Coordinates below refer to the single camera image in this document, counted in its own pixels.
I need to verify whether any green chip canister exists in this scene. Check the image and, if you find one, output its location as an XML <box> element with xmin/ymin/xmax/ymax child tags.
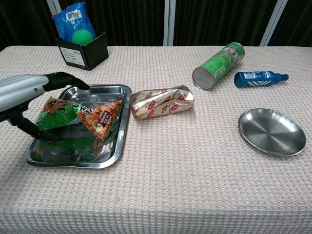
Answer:
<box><xmin>192</xmin><ymin>42</ymin><xmax>246</xmax><ymax>91</ymax></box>

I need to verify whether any upright white post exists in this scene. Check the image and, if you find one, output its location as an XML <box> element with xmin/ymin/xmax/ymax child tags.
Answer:
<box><xmin>163</xmin><ymin>0</ymin><xmax>176</xmax><ymax>47</ymax></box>

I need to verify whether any gold red snack package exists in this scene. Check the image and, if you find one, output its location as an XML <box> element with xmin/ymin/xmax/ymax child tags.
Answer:
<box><xmin>130</xmin><ymin>85</ymin><xmax>195</xmax><ymax>120</ymax></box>

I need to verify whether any green ball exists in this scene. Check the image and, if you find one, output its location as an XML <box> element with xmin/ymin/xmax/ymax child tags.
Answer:
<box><xmin>72</xmin><ymin>29</ymin><xmax>95</xmax><ymax>46</ymax></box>

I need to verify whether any thin slanted white post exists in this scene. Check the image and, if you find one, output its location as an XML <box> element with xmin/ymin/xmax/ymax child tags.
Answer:
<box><xmin>46</xmin><ymin>0</ymin><xmax>62</xmax><ymax>15</ymax></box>

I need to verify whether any green orange snack bag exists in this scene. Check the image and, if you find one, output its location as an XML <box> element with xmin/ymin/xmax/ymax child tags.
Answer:
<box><xmin>35</xmin><ymin>96</ymin><xmax>123</xmax><ymax>142</ymax></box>

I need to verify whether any rectangular steel tray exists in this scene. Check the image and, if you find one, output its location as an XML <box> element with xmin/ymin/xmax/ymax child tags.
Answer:
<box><xmin>25</xmin><ymin>84</ymin><xmax>133</xmax><ymax>169</ymax></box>

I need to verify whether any beige woven tablecloth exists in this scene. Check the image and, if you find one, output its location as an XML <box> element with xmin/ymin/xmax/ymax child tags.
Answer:
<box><xmin>0</xmin><ymin>45</ymin><xmax>312</xmax><ymax>234</ymax></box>

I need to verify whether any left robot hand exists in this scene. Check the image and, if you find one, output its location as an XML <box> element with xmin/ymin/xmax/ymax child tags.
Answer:
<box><xmin>0</xmin><ymin>72</ymin><xmax>90</xmax><ymax>143</ymax></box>

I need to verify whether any wide slanted white post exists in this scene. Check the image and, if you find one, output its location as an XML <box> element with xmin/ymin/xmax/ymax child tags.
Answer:
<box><xmin>259</xmin><ymin>0</ymin><xmax>289</xmax><ymax>47</ymax></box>

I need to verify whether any black open box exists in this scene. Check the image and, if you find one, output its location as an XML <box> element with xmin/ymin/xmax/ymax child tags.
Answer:
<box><xmin>56</xmin><ymin>31</ymin><xmax>109</xmax><ymax>72</ymax></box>

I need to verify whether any blue spray bottle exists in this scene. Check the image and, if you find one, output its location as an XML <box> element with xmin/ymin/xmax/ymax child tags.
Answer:
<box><xmin>234</xmin><ymin>71</ymin><xmax>290</xmax><ymax>88</ymax></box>

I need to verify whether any dark curtain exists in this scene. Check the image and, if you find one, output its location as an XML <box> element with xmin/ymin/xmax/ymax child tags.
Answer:
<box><xmin>0</xmin><ymin>0</ymin><xmax>312</xmax><ymax>52</ymax></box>

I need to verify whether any round steel plate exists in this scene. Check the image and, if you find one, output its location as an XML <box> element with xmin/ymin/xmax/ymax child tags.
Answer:
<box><xmin>238</xmin><ymin>108</ymin><xmax>307</xmax><ymax>157</ymax></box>

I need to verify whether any blue plastic package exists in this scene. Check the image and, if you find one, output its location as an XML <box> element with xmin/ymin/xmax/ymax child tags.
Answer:
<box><xmin>51</xmin><ymin>1</ymin><xmax>97</xmax><ymax>44</ymax></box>

